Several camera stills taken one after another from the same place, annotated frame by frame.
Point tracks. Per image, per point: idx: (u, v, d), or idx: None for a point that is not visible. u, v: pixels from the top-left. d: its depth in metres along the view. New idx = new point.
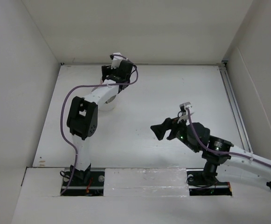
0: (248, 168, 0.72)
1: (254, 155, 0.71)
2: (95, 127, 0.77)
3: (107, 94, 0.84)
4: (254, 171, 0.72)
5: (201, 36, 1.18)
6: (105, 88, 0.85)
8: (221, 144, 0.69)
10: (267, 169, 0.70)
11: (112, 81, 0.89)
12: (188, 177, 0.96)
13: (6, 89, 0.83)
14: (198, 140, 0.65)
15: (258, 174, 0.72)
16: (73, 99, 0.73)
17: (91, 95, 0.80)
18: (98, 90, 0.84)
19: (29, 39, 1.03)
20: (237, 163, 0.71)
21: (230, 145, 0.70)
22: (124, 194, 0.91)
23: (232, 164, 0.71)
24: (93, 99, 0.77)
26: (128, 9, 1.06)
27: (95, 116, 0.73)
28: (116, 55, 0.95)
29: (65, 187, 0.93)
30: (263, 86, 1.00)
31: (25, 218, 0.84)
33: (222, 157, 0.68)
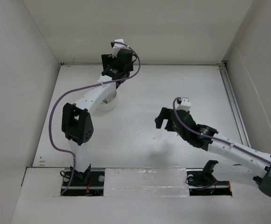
0: (229, 155, 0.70)
1: (236, 142, 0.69)
2: (92, 130, 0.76)
3: (101, 95, 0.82)
4: (235, 159, 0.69)
5: (201, 36, 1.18)
6: (99, 88, 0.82)
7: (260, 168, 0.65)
8: (207, 130, 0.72)
10: (248, 157, 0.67)
11: (107, 78, 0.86)
12: (188, 177, 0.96)
13: (6, 89, 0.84)
14: (179, 122, 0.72)
15: (239, 163, 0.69)
16: (65, 107, 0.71)
17: (84, 100, 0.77)
18: (91, 91, 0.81)
19: (29, 40, 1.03)
20: (218, 148, 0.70)
21: (215, 132, 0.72)
22: (124, 194, 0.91)
23: (212, 149, 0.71)
24: (85, 104, 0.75)
26: (128, 9, 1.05)
27: (89, 122, 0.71)
28: (118, 42, 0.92)
29: (65, 187, 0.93)
30: (263, 86, 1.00)
31: (25, 218, 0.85)
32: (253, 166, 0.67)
33: (204, 139, 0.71)
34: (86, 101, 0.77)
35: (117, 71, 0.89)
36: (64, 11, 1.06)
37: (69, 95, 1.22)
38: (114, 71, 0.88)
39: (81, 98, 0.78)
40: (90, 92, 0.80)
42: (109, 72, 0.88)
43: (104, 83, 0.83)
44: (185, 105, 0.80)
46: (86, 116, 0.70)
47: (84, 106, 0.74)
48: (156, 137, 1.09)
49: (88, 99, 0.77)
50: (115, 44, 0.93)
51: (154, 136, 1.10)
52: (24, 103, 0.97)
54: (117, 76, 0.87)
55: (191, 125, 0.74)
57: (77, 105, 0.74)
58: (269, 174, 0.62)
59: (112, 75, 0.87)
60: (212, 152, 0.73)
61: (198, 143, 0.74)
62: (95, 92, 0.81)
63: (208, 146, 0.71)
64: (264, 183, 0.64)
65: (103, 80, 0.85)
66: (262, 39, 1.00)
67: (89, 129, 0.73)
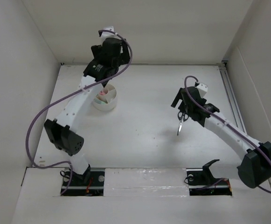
0: (221, 133, 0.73)
1: (230, 122, 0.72)
2: (81, 138, 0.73)
3: (85, 103, 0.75)
4: (225, 137, 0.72)
5: (201, 36, 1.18)
6: (80, 95, 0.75)
7: (243, 150, 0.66)
8: (210, 108, 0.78)
10: (236, 138, 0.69)
11: (90, 80, 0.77)
12: (188, 177, 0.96)
13: (6, 89, 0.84)
14: (187, 92, 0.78)
15: (228, 142, 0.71)
16: (46, 125, 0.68)
17: (65, 113, 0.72)
18: (73, 100, 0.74)
19: (29, 40, 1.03)
20: (212, 124, 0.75)
21: (216, 111, 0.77)
22: (124, 194, 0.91)
23: (208, 123, 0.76)
24: (66, 120, 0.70)
26: (128, 10, 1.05)
27: (74, 137, 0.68)
28: (106, 31, 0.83)
29: (65, 187, 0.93)
30: (263, 86, 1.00)
31: (25, 218, 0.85)
32: (237, 147, 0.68)
33: (204, 114, 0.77)
34: (67, 114, 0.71)
35: (102, 66, 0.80)
36: (64, 11, 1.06)
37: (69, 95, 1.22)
38: (99, 68, 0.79)
39: (62, 111, 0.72)
40: (71, 102, 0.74)
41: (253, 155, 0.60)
42: (93, 69, 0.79)
43: (85, 88, 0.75)
44: (202, 90, 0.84)
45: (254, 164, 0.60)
46: (69, 134, 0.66)
47: (64, 122, 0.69)
48: (156, 137, 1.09)
49: (70, 112, 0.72)
50: (103, 32, 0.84)
51: (154, 135, 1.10)
52: (24, 103, 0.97)
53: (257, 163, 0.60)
54: (102, 74, 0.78)
55: (198, 101, 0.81)
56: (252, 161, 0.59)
57: (58, 122, 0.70)
58: (251, 156, 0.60)
59: (96, 74, 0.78)
60: (209, 128, 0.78)
61: (198, 117, 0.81)
62: (77, 101, 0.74)
63: (205, 121, 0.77)
64: (243, 163, 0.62)
65: (86, 83, 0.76)
66: (262, 39, 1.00)
67: (78, 141, 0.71)
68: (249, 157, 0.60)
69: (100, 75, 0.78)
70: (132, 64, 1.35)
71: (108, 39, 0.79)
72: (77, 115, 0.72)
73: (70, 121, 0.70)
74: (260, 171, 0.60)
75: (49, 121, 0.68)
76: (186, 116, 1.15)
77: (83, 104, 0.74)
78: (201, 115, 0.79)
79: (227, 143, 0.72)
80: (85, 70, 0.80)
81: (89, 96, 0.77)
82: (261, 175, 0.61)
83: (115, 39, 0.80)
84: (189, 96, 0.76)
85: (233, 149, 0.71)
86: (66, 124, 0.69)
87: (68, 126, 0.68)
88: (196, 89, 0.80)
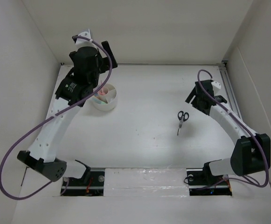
0: (223, 120, 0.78)
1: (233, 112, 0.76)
2: (62, 163, 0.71)
3: (59, 129, 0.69)
4: (225, 124, 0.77)
5: (201, 36, 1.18)
6: (53, 122, 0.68)
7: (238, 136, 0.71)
8: (219, 99, 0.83)
10: (234, 125, 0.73)
11: (64, 102, 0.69)
12: (188, 177, 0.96)
13: (6, 89, 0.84)
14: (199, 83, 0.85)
15: (228, 129, 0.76)
16: (20, 157, 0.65)
17: (38, 143, 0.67)
18: (46, 128, 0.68)
19: (29, 40, 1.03)
20: (217, 111, 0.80)
21: (224, 101, 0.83)
22: (124, 194, 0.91)
23: (214, 111, 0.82)
24: (38, 153, 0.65)
26: (128, 9, 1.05)
27: (50, 167, 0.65)
28: (80, 37, 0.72)
29: (64, 187, 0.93)
30: (263, 86, 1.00)
31: (25, 217, 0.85)
32: (234, 134, 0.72)
33: (211, 101, 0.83)
34: (40, 145, 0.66)
35: (76, 84, 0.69)
36: (63, 11, 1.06)
37: None
38: (72, 87, 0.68)
39: (35, 141, 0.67)
40: (44, 131, 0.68)
41: (246, 142, 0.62)
42: (65, 89, 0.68)
43: (57, 115, 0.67)
44: (215, 87, 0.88)
45: (245, 149, 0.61)
46: (43, 168, 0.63)
47: (38, 155, 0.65)
48: (156, 137, 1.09)
49: (43, 143, 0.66)
50: (78, 38, 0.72)
51: (154, 135, 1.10)
52: (24, 103, 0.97)
53: (248, 149, 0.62)
54: (77, 94, 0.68)
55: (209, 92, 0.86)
56: (241, 147, 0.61)
57: (31, 155, 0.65)
58: (243, 141, 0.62)
59: (69, 95, 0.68)
60: (213, 115, 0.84)
61: (205, 106, 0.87)
62: (50, 129, 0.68)
63: (211, 108, 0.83)
64: (235, 149, 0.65)
65: (58, 108, 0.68)
66: (262, 39, 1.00)
67: (59, 168, 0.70)
68: (240, 141, 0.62)
69: (74, 96, 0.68)
70: (132, 64, 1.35)
71: (80, 51, 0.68)
72: (52, 144, 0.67)
73: (44, 154, 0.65)
74: (249, 159, 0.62)
75: (23, 152, 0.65)
76: (186, 116, 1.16)
77: (58, 131, 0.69)
78: (209, 104, 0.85)
79: (228, 130, 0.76)
80: (57, 91, 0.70)
81: (64, 121, 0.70)
82: (250, 164, 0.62)
83: (89, 50, 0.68)
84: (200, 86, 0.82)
85: (231, 136, 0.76)
86: (40, 158, 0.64)
87: (42, 159, 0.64)
88: (209, 81, 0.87)
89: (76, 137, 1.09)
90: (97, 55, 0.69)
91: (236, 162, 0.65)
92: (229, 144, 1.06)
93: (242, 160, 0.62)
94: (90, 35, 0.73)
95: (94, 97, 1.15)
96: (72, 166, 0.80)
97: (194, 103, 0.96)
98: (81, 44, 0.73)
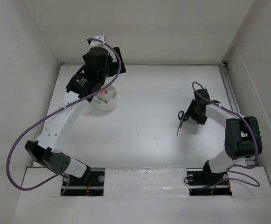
0: (217, 115, 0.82)
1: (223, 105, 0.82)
2: (67, 156, 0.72)
3: (68, 121, 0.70)
4: (219, 117, 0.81)
5: (201, 36, 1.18)
6: (63, 114, 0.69)
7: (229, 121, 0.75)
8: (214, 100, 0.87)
10: (226, 114, 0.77)
11: (74, 95, 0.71)
12: (188, 177, 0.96)
13: (5, 90, 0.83)
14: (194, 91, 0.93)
15: (222, 121, 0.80)
16: (27, 146, 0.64)
17: (46, 133, 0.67)
18: (55, 119, 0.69)
19: (29, 40, 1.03)
20: (211, 109, 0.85)
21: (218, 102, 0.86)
22: (124, 194, 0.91)
23: (209, 111, 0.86)
24: (46, 142, 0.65)
26: (128, 10, 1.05)
27: (57, 158, 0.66)
28: (95, 39, 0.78)
29: (64, 187, 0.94)
30: (263, 86, 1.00)
31: (25, 217, 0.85)
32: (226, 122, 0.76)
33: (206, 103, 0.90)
34: (49, 135, 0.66)
35: (86, 80, 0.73)
36: (63, 11, 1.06)
37: None
38: (83, 82, 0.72)
39: (44, 131, 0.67)
40: (53, 122, 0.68)
41: (235, 121, 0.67)
42: (76, 84, 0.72)
43: (68, 107, 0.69)
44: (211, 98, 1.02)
45: (233, 128, 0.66)
46: (51, 158, 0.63)
47: (45, 144, 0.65)
48: (156, 137, 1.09)
49: (51, 133, 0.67)
50: (92, 40, 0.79)
51: (154, 135, 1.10)
52: (24, 103, 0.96)
53: (237, 128, 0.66)
54: (87, 89, 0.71)
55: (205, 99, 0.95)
56: (230, 126, 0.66)
57: (39, 144, 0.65)
58: (232, 121, 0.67)
59: (80, 89, 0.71)
60: (210, 114, 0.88)
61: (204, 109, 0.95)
62: (59, 120, 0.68)
63: (207, 108, 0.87)
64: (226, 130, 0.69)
65: (68, 101, 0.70)
66: (262, 39, 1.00)
67: (64, 161, 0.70)
68: (229, 121, 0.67)
69: (83, 90, 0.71)
70: (132, 64, 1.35)
71: (93, 50, 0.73)
72: (60, 135, 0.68)
73: (52, 143, 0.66)
74: (239, 138, 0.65)
75: (31, 142, 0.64)
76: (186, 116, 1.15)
77: (66, 122, 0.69)
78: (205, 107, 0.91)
79: (222, 122, 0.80)
80: (68, 85, 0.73)
81: (73, 113, 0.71)
82: (241, 143, 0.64)
83: (101, 49, 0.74)
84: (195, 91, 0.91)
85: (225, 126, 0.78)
86: (48, 146, 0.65)
87: (50, 148, 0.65)
88: (205, 89, 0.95)
89: (76, 137, 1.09)
90: (107, 55, 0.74)
91: (228, 144, 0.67)
92: None
93: (232, 138, 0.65)
94: (103, 38, 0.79)
95: (94, 97, 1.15)
96: (72, 166, 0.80)
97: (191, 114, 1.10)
98: (95, 45, 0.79)
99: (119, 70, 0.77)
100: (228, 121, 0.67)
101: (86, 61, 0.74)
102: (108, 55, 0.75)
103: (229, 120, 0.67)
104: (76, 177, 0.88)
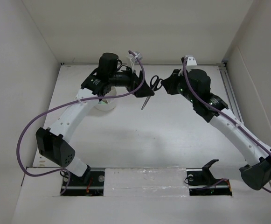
0: (230, 135, 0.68)
1: (241, 124, 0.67)
2: (73, 153, 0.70)
3: (80, 114, 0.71)
4: (234, 140, 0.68)
5: (201, 36, 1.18)
6: (77, 106, 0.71)
7: (254, 157, 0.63)
8: (218, 102, 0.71)
10: (250, 144, 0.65)
11: (88, 92, 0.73)
12: (188, 177, 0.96)
13: (6, 90, 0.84)
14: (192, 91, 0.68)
15: (237, 145, 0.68)
16: (38, 132, 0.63)
17: (59, 122, 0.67)
18: (68, 110, 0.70)
19: (29, 40, 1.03)
20: (221, 123, 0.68)
21: (225, 107, 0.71)
22: (124, 194, 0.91)
23: (216, 122, 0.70)
24: (59, 129, 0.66)
26: (128, 10, 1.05)
27: (66, 149, 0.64)
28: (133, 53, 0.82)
29: (64, 187, 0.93)
30: (263, 86, 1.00)
31: (24, 218, 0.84)
32: (247, 152, 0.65)
33: (211, 111, 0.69)
34: (61, 123, 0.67)
35: (100, 81, 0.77)
36: (63, 11, 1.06)
37: (70, 95, 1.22)
38: (96, 82, 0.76)
39: (56, 120, 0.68)
40: (67, 112, 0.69)
41: (267, 164, 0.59)
42: (90, 83, 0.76)
43: (82, 100, 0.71)
44: (190, 64, 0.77)
45: (266, 173, 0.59)
46: (61, 144, 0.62)
47: (57, 131, 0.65)
48: (156, 136, 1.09)
49: (64, 122, 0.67)
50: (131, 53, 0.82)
51: (154, 135, 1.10)
52: (24, 103, 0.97)
53: (268, 172, 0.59)
54: (100, 88, 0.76)
55: (204, 92, 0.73)
56: (263, 173, 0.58)
57: (50, 131, 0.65)
58: (264, 164, 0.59)
59: (93, 87, 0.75)
60: (213, 124, 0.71)
61: (202, 113, 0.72)
62: (72, 111, 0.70)
63: (212, 118, 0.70)
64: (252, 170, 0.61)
65: (83, 95, 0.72)
66: (263, 39, 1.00)
67: (70, 154, 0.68)
68: (263, 168, 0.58)
69: (97, 89, 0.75)
70: None
71: (106, 54, 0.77)
72: (72, 125, 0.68)
73: (63, 131, 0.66)
74: (266, 178, 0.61)
75: (42, 129, 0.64)
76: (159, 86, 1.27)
77: (79, 115, 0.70)
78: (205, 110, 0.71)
79: (235, 145, 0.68)
80: (82, 83, 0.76)
81: (86, 108, 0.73)
82: (266, 180, 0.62)
83: (113, 54, 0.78)
84: (188, 84, 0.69)
85: (242, 153, 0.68)
86: (59, 133, 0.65)
87: (61, 135, 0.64)
88: (209, 79, 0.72)
89: (77, 137, 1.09)
90: (118, 60, 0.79)
91: (250, 179, 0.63)
92: (230, 146, 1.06)
93: (261, 181, 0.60)
94: (139, 57, 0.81)
95: None
96: (75, 163, 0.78)
97: (165, 82, 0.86)
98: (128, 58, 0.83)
99: (139, 86, 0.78)
100: (264, 171, 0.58)
101: (99, 64, 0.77)
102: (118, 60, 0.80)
103: (264, 169, 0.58)
104: (79, 176, 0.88)
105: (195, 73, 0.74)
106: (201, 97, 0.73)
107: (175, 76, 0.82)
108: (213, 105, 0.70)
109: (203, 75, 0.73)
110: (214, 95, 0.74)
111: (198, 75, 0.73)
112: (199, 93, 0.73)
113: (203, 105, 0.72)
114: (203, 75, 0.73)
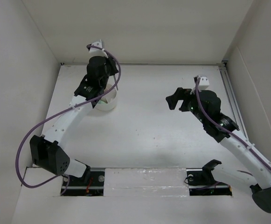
0: (241, 157, 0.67)
1: (253, 146, 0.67)
2: (67, 161, 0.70)
3: (74, 121, 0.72)
4: (245, 162, 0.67)
5: (201, 36, 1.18)
6: (71, 113, 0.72)
7: (267, 180, 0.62)
8: (228, 122, 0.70)
10: (262, 167, 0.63)
11: (81, 99, 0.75)
12: (188, 177, 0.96)
13: (7, 90, 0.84)
14: (203, 112, 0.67)
15: (248, 168, 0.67)
16: (32, 140, 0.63)
17: (53, 129, 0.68)
18: (63, 117, 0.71)
19: (29, 40, 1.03)
20: (232, 145, 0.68)
21: (236, 128, 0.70)
22: (124, 194, 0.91)
23: (227, 144, 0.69)
24: (54, 136, 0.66)
26: (128, 10, 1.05)
27: (60, 156, 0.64)
28: (93, 46, 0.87)
29: (64, 187, 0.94)
30: (263, 86, 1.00)
31: (24, 218, 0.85)
32: (259, 176, 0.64)
33: (222, 132, 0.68)
34: (56, 130, 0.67)
35: (92, 88, 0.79)
36: (63, 11, 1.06)
37: (70, 95, 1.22)
38: (89, 89, 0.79)
39: (51, 127, 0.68)
40: (61, 120, 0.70)
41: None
42: (83, 91, 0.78)
43: (76, 106, 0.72)
44: (202, 84, 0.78)
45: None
46: (56, 150, 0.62)
47: (52, 138, 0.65)
48: (156, 136, 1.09)
49: (59, 128, 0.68)
50: (91, 47, 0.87)
51: (154, 135, 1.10)
52: (24, 103, 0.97)
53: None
54: (93, 94, 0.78)
55: (214, 113, 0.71)
56: None
57: (45, 138, 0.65)
58: None
59: (87, 94, 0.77)
60: (225, 145, 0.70)
61: (213, 134, 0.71)
62: (66, 118, 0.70)
63: (223, 139, 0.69)
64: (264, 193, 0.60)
65: (76, 102, 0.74)
66: (263, 39, 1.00)
67: (64, 161, 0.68)
68: None
69: (89, 95, 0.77)
70: (132, 64, 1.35)
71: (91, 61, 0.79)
72: (66, 131, 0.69)
73: (59, 137, 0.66)
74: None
75: (37, 137, 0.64)
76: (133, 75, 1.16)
77: (73, 121, 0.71)
78: (215, 130, 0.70)
79: (247, 167, 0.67)
80: (75, 91, 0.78)
81: (79, 114, 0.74)
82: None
83: (98, 59, 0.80)
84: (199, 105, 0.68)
85: (253, 176, 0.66)
86: (54, 140, 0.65)
87: (57, 142, 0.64)
88: (219, 100, 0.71)
89: (76, 137, 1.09)
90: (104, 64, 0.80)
91: (262, 203, 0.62)
92: None
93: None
94: (100, 44, 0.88)
95: None
96: (72, 165, 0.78)
97: (170, 98, 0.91)
98: (94, 51, 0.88)
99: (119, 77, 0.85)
100: None
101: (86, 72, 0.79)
102: (105, 63, 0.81)
103: None
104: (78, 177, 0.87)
105: (206, 95, 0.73)
106: (211, 117, 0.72)
107: (186, 96, 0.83)
108: (223, 126, 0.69)
109: (213, 97, 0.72)
110: (224, 115, 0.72)
111: (207, 96, 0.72)
112: (210, 113, 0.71)
113: (213, 125, 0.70)
114: (212, 95, 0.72)
